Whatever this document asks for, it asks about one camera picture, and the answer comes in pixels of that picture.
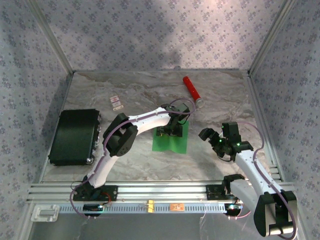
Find black robot hardware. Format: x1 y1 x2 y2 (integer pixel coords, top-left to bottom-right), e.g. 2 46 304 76
26 181 297 204

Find aluminium back rail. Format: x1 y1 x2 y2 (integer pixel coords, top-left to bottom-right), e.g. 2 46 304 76
72 69 251 75

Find black controller board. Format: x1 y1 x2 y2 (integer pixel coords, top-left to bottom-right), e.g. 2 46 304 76
83 204 104 213
224 203 244 214

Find small white red card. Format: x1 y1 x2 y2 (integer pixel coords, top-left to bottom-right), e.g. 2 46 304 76
109 95 125 111

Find aluminium side rail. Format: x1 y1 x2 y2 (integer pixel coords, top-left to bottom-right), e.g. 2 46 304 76
246 71 286 183

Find aluminium corner post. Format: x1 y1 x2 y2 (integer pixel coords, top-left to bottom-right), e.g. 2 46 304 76
248 0 299 76
24 0 75 76

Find white slotted cable duct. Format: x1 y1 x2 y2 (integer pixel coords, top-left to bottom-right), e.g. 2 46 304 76
58 202 242 214

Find green paper sheet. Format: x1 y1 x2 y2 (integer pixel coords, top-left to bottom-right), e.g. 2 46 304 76
151 119 189 154

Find grey metal bracket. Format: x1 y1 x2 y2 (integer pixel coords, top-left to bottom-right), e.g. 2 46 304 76
31 204 60 223

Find black hard case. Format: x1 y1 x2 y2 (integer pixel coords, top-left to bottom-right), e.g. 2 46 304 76
47 108 102 167

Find red tube with clear cap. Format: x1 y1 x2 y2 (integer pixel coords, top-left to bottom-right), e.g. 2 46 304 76
182 76 205 109

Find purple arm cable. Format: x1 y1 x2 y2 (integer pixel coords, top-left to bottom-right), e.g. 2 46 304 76
228 121 299 238
69 97 197 221

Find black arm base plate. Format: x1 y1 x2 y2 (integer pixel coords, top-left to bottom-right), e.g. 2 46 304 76
206 184 234 201
72 184 119 202

